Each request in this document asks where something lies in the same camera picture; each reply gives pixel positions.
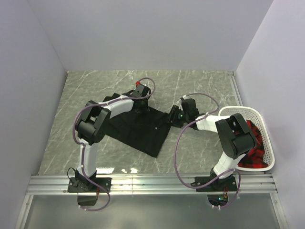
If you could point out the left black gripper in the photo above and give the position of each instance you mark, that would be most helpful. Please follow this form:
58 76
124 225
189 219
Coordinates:
146 109

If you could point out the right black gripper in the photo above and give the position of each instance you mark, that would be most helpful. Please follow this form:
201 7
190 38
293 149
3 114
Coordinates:
176 109

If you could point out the black long sleeve shirt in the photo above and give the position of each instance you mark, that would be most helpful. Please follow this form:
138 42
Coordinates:
145 131

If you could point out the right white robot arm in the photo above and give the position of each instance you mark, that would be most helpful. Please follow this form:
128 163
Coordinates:
236 136

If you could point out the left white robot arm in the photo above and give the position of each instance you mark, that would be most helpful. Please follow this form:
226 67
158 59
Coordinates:
94 119

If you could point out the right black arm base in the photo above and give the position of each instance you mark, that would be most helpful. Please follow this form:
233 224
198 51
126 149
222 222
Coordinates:
219 185

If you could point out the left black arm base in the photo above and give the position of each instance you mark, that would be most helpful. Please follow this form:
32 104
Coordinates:
75 186

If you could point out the white plastic laundry basket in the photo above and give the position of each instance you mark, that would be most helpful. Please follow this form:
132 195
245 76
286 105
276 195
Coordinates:
253 115

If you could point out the red black plaid shirt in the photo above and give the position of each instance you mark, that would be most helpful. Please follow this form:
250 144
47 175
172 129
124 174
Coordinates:
254 159

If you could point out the aluminium mounting rail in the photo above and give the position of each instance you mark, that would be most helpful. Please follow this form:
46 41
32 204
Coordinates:
150 184

